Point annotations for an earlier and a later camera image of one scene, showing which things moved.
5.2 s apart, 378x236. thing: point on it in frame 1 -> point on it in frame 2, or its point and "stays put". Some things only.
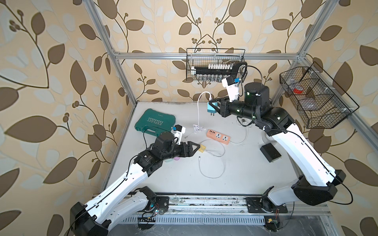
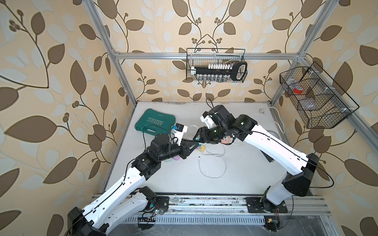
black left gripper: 188,153 stays put
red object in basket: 296,90 stays put
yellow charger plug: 201,149 stays put
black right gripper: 225,107 -> 204,135
